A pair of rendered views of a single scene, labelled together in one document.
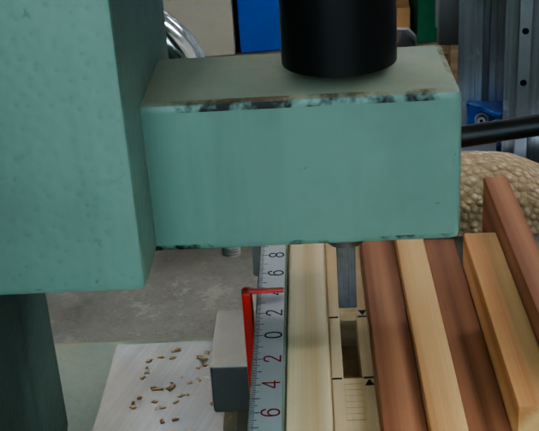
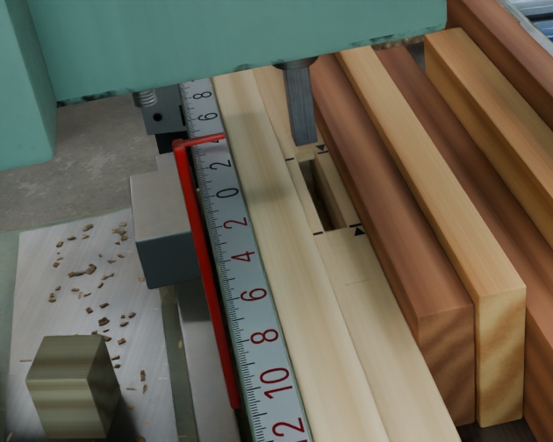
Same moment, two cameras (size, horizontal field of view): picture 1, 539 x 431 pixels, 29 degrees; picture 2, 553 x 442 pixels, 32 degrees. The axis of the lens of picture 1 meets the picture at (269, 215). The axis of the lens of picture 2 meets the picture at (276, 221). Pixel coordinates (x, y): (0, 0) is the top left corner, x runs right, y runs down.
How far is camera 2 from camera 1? 15 cm
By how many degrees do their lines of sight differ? 12
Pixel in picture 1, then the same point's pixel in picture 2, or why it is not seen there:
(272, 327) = (223, 184)
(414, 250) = (368, 64)
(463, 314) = (448, 129)
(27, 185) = not seen: outside the picture
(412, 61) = not seen: outside the picture
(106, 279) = not seen: outside the picture
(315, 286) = (258, 124)
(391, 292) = (355, 117)
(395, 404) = (409, 255)
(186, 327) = (77, 198)
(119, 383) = (31, 275)
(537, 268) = (538, 56)
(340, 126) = not seen: outside the picture
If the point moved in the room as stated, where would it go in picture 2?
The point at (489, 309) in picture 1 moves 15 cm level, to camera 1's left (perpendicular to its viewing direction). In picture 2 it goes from (491, 116) to (80, 213)
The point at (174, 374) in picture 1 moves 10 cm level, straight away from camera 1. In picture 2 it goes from (91, 254) to (64, 179)
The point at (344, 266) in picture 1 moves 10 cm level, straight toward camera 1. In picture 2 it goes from (298, 93) to (356, 243)
